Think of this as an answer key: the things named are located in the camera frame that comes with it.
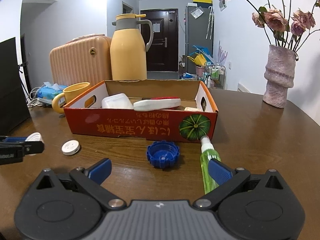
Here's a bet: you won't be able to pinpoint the dried pink roses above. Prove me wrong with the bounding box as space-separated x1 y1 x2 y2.
225 0 319 53

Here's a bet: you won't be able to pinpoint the camera tripod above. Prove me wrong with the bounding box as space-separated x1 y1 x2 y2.
18 61 32 100

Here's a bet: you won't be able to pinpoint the grey refrigerator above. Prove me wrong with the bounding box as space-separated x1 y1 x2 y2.
184 4 215 74

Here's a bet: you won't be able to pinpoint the black paper bag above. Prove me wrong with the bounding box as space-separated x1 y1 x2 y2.
0 37 30 135

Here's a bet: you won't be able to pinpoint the pink ribbed suitcase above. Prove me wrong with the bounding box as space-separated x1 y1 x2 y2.
49 34 112 86

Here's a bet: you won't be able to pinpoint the wire storage cart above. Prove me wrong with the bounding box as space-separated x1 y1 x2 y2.
203 64 226 89

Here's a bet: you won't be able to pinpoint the blue scalloped cap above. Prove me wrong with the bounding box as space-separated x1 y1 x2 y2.
146 140 180 169

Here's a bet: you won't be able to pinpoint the dark entrance door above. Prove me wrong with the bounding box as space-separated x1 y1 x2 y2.
140 9 179 72

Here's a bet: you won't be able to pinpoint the white cables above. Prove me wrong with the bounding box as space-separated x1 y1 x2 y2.
26 86 51 108

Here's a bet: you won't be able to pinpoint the translucent plastic container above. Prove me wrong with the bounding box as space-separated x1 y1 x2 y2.
101 93 133 109

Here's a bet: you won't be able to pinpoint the white round puck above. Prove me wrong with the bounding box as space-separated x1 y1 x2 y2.
61 140 81 156

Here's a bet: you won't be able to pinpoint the yellow thermos jug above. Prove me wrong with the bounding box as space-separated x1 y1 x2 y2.
110 14 153 81

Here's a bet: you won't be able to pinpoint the red cardboard box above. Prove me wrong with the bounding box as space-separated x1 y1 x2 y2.
64 80 219 142

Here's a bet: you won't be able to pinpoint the yellow ceramic mug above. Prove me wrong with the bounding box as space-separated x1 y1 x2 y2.
52 82 91 114

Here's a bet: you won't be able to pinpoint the blue tissue pack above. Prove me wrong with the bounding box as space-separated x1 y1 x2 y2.
36 82 67 100

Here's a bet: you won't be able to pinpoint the yellow box on fridge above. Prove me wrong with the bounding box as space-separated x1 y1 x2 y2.
193 0 213 4

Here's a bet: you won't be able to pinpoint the red white lint brush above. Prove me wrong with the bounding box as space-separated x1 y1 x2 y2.
133 98 181 112

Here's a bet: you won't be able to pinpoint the pink textured vase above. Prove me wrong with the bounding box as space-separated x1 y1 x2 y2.
263 45 299 109

